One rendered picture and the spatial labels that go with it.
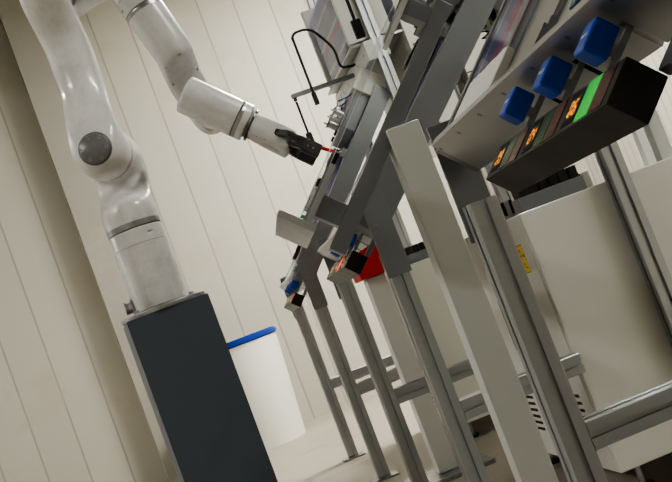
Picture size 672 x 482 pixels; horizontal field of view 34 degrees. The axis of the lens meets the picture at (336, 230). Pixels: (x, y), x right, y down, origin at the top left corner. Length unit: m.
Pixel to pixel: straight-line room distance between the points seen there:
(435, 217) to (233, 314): 4.73
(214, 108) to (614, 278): 0.91
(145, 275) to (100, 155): 0.27
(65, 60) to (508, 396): 1.20
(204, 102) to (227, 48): 4.51
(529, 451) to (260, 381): 3.99
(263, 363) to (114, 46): 2.21
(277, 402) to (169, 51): 3.66
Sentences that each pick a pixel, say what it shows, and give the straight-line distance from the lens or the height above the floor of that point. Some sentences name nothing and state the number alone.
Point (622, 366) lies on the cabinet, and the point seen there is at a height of 0.26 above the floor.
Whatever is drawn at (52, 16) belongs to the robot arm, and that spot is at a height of 1.37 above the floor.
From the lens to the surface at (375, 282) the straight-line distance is 3.24.
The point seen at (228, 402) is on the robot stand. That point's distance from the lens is 2.32.
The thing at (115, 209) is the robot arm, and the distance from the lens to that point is 2.38.
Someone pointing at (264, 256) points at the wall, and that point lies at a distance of 6.62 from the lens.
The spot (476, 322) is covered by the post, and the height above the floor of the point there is 0.47.
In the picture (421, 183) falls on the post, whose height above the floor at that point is 0.72.
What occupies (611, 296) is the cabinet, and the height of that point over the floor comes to 0.40.
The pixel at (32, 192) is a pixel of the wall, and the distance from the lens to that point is 6.60.
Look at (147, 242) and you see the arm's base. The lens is 2.36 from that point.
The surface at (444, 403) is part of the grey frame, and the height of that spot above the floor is 0.33.
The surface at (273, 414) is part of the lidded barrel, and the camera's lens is 5.84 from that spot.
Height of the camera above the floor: 0.58
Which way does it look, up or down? 4 degrees up
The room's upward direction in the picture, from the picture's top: 21 degrees counter-clockwise
